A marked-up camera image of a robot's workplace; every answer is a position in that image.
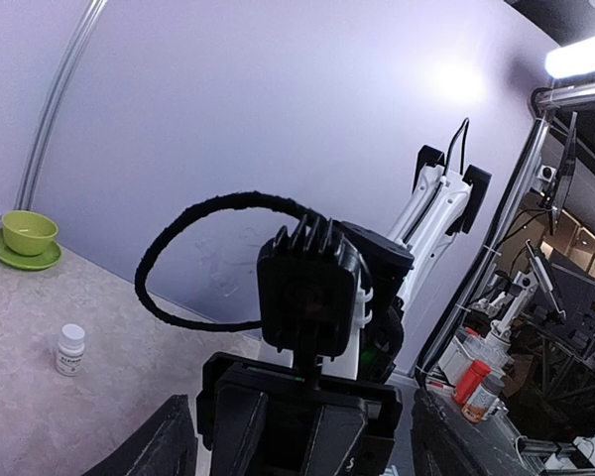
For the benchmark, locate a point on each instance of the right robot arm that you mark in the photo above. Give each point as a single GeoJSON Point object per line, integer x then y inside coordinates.
{"type": "Point", "coordinates": [444, 203]}

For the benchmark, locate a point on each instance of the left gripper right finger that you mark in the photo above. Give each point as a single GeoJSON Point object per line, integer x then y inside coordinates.
{"type": "Point", "coordinates": [444, 442]}

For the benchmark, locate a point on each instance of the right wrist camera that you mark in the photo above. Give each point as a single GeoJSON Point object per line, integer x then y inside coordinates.
{"type": "Point", "coordinates": [307, 286]}

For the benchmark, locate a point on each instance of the orange pill bottle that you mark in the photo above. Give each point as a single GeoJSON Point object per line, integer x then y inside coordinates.
{"type": "Point", "coordinates": [472, 378]}

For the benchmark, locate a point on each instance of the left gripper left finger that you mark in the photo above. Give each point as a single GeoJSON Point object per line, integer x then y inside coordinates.
{"type": "Point", "coordinates": [165, 444]}

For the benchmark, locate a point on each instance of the white pill bottle front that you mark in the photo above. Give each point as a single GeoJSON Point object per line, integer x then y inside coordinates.
{"type": "Point", "coordinates": [70, 349]}

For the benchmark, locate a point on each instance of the green bowl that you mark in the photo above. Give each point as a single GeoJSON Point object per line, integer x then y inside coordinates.
{"type": "Point", "coordinates": [28, 233]}

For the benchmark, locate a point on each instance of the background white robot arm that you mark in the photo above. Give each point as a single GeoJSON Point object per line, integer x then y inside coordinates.
{"type": "Point", "coordinates": [510, 304]}

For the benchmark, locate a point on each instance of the grey capped jar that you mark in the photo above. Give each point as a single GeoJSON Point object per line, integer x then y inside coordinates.
{"type": "Point", "coordinates": [483, 399]}

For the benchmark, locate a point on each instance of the right aluminium frame post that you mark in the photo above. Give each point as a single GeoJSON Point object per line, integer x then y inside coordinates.
{"type": "Point", "coordinates": [65, 71]}

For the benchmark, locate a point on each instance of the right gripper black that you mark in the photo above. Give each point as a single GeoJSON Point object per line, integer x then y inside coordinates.
{"type": "Point", "coordinates": [257, 418]}

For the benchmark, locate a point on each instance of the ceiling light tube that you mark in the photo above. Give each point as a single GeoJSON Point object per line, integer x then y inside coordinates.
{"type": "Point", "coordinates": [572, 60]}

